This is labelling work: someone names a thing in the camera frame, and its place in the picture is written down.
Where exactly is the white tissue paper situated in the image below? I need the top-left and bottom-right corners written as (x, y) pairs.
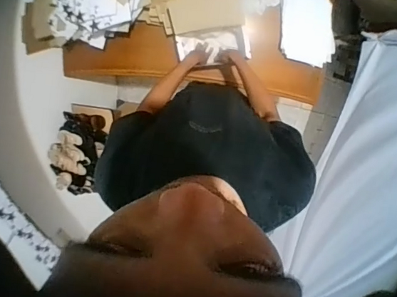
top-left (175, 26), bottom-right (242, 67)

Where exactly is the wooden table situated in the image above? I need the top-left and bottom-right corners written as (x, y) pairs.
top-left (60, 0), bottom-right (330, 107)

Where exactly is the heap of shoes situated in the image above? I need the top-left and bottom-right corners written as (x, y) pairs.
top-left (43, 108), bottom-right (112, 199)

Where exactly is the person's right hand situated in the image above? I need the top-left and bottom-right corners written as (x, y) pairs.
top-left (218, 47), bottom-right (250, 73)

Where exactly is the white fabric sheet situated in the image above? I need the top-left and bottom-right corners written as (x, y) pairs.
top-left (267, 17), bottom-right (397, 297)

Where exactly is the person's left hand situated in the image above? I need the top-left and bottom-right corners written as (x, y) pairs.
top-left (180, 44), bottom-right (211, 71)

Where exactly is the pile of star-printed flat boxes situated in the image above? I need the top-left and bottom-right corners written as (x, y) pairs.
top-left (18, 0), bottom-right (173, 70)

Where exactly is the stack of white paper sheets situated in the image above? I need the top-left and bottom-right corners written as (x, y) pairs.
top-left (272, 0), bottom-right (341, 70)

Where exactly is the star-printed flat cardboard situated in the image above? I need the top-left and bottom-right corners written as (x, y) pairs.
top-left (0, 129), bottom-right (78, 273)

